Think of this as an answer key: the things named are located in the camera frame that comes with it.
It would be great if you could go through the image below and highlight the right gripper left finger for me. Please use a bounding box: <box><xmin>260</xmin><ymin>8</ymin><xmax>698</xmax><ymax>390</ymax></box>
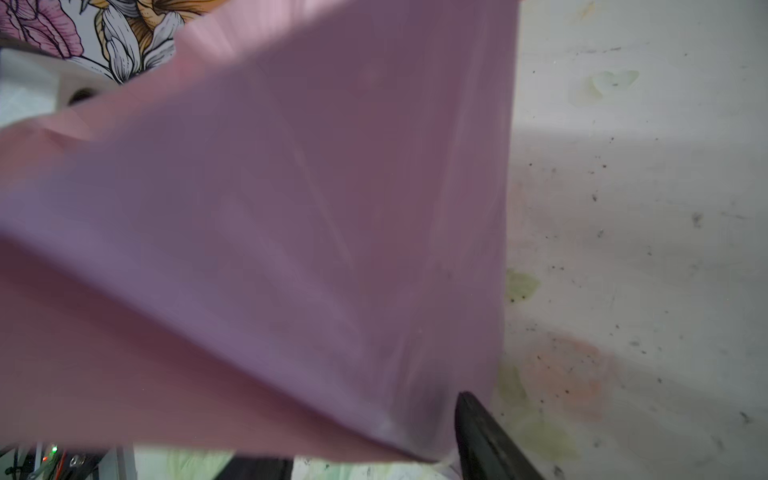
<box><xmin>214</xmin><ymin>457</ymin><xmax>294</xmax><ymax>480</ymax></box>

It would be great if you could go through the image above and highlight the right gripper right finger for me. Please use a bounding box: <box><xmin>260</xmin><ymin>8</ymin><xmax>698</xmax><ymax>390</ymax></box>
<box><xmin>454</xmin><ymin>391</ymin><xmax>543</xmax><ymax>480</ymax></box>

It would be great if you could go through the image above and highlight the pink wrapping paper sheet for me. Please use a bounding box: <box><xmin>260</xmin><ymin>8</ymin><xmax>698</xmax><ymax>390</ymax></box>
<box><xmin>1</xmin><ymin>1</ymin><xmax>519</xmax><ymax>462</ymax></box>

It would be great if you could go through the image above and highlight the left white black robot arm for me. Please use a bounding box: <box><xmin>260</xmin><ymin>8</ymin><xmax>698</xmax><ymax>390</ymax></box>
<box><xmin>1</xmin><ymin>42</ymin><xmax>119</xmax><ymax>128</ymax></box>

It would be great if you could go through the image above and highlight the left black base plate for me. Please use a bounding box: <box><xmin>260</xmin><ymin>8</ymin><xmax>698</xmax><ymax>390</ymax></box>
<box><xmin>1</xmin><ymin>444</ymin><xmax>107</xmax><ymax>480</ymax></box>

